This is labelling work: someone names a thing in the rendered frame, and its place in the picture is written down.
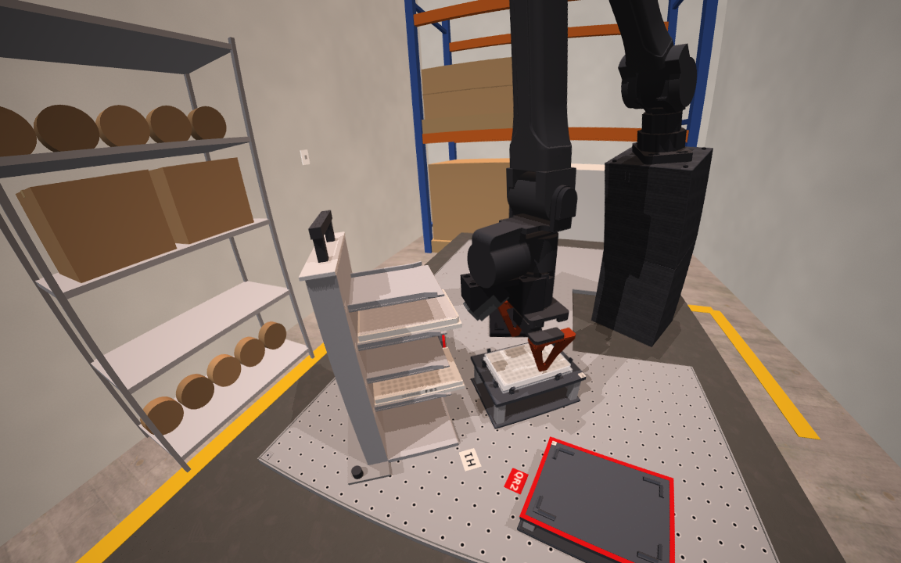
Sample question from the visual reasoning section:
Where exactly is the grey shelf rack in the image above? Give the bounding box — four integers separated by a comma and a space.
305, 237, 458, 465

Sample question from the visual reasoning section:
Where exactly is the white rectangular plate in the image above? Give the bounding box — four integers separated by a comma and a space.
357, 289, 462, 344

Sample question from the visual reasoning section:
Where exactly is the cream well plate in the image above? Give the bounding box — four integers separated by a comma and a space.
373, 347, 465, 406

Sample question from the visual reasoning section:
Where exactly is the white microplate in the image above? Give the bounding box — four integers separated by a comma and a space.
483, 343, 573, 393

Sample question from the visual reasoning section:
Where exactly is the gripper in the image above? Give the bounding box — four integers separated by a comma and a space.
498, 270, 576, 371

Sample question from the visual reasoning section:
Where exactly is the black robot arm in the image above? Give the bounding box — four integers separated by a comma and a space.
461, 0, 697, 321

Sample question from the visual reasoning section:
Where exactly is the dark grey flat nest with red border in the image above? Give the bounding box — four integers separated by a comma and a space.
517, 437, 675, 563

